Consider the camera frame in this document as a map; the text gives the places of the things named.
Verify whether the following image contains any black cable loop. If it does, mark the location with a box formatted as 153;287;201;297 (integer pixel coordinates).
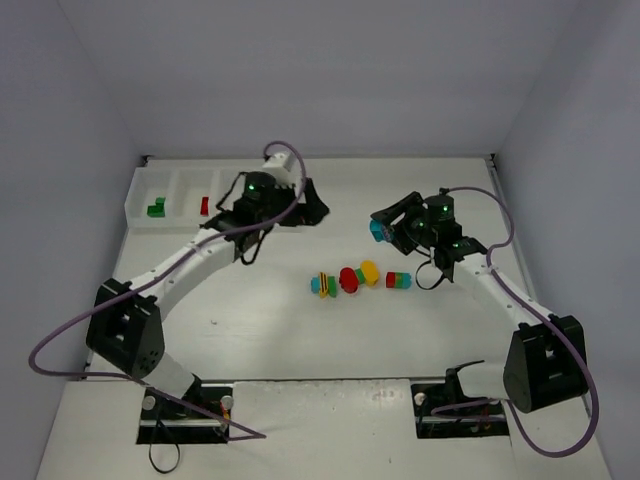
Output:
149;419;181;474

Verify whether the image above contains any yellow round lego brick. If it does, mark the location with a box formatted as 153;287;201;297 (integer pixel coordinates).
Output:
360;260;380;287

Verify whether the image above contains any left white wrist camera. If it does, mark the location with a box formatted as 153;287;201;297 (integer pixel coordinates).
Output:
262;151;295;178

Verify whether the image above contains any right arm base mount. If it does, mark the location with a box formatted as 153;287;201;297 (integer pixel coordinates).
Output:
410;383;509;440

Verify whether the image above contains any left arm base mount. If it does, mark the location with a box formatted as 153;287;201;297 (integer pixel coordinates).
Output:
136;383;233;446

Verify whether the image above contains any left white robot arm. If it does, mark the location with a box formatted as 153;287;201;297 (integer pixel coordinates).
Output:
86;171;329;403

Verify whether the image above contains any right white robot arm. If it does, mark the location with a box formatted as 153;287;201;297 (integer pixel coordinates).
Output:
369;189;589;413

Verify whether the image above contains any small red lego brick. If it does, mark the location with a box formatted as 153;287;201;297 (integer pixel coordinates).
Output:
200;196;209;217

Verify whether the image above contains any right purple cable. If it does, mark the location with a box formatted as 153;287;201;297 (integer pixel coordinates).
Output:
429;186;601;458

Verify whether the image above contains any clear plastic sorting tray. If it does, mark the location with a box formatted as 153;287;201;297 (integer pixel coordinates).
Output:
124;166;250;231

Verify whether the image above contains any purple cable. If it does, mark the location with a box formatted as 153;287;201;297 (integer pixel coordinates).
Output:
429;186;601;458
27;141;307;443

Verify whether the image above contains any red round lego brick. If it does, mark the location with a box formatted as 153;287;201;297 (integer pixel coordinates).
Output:
339;267;360;294

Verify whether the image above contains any yellow black striped lego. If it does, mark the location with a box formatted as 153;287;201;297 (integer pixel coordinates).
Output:
318;272;336;298

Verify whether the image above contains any cyan round lego brick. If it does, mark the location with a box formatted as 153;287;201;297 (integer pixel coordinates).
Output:
369;220;393;243

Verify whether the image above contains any green stepped lego brick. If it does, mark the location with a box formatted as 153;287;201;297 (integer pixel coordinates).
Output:
146;197;166;219

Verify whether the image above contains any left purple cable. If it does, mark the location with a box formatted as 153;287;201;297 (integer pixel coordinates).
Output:
27;141;307;443

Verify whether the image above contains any cyan lego brick stack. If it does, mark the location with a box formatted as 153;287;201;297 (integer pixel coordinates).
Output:
310;276;320;294

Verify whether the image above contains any green yellow lego right stack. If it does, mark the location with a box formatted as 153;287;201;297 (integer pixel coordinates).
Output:
394;272;405;289

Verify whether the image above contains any green lego middle stack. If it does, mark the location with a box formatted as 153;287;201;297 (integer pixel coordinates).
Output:
355;268;366;285

